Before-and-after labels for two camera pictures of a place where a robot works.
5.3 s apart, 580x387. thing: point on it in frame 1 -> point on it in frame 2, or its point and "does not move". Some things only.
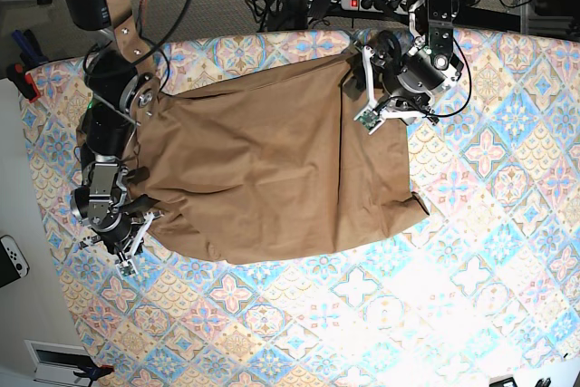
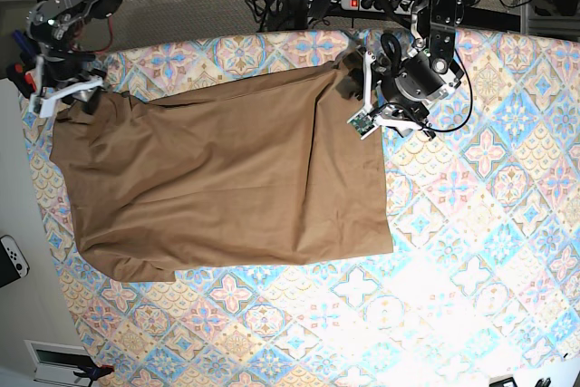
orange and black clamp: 95,372 does not move
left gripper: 121,233 -> 62,74
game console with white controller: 14,266 does not move
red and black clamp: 23,81 does not move
